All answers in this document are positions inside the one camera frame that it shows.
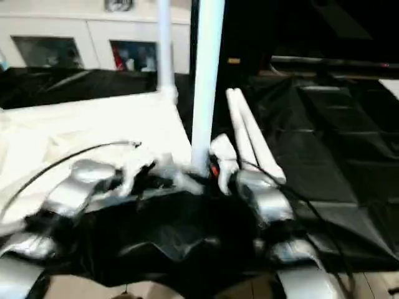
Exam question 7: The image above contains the white flat panel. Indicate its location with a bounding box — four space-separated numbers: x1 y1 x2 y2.
378 78 399 102

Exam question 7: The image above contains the black mat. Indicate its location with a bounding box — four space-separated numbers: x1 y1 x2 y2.
0 65 399 287

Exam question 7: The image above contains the grey metal bar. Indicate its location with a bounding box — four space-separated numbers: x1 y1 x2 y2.
270 55 399 69

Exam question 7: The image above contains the white cabinet with glass doors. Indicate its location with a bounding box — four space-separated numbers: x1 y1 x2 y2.
0 0 193 75

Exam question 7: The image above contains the white plastic table leg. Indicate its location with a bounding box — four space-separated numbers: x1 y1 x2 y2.
190 0 226 174
226 88 259 171
156 0 179 104
232 88 287 185

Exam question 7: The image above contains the red bottle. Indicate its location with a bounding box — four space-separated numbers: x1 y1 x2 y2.
112 46 125 70

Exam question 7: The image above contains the large black case yellow label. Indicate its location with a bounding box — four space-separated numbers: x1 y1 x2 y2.
188 0 275 77

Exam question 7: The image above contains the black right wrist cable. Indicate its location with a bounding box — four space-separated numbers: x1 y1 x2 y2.
241 161 356 299

